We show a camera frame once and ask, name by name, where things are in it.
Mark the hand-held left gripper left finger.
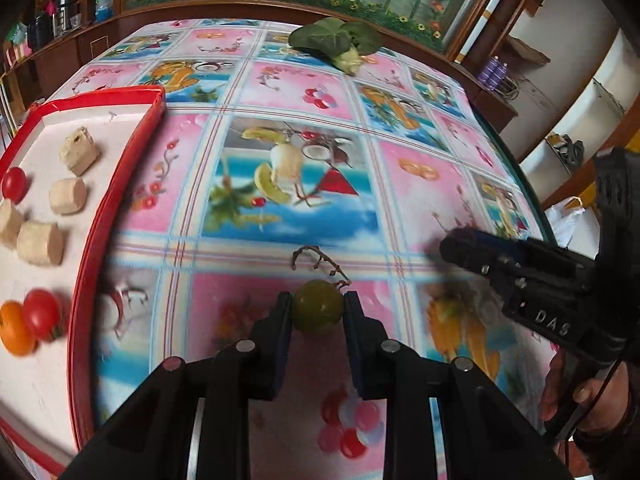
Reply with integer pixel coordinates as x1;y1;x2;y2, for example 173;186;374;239
60;291;293;480

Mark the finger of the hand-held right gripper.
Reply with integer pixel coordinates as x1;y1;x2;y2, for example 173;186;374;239
447;227;598;281
439;237;531;306

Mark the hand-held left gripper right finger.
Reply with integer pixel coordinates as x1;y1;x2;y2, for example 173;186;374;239
342;290;576;480

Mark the green round fruit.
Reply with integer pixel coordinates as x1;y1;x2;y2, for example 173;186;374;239
291;280;346;335

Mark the red cherry tomato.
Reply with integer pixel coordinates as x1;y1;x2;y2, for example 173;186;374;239
22;288;63;343
1;166;27;205

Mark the red-rimmed white tray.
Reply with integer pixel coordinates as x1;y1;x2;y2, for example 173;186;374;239
0;85;167;476

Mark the beige corn cob piece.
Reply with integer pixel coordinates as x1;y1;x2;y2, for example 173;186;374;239
49;177;88;216
0;199;25;250
16;220;66;266
59;127;101;177

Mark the orange tangerine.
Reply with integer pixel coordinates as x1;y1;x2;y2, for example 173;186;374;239
0;300;37;357

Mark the person's right hand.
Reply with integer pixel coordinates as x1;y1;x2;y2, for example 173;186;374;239
540;352;633;441

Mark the white plastic bag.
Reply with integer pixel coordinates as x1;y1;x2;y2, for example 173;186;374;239
544;197;588;248

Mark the fruit-printed pink tablecloth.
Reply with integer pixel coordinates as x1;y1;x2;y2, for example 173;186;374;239
37;17;551;480

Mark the cardboard box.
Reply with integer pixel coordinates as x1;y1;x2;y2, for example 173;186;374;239
502;35;551;66

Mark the white rolled paper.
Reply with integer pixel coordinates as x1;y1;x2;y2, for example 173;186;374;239
457;0;511;63

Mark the green bok choy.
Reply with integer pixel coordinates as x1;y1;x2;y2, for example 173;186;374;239
289;16;383;75

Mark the dark wooden cabinet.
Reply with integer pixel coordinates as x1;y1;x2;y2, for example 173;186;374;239
0;0;531;126

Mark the black thermos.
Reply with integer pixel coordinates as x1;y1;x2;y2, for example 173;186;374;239
27;12;53;51

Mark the steel thermos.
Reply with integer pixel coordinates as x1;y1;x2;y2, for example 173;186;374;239
55;0;82;36

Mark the black cable bundle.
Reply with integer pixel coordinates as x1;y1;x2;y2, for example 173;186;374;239
547;132;586;171

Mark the wire basket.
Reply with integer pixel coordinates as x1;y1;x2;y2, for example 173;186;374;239
492;75;518;103

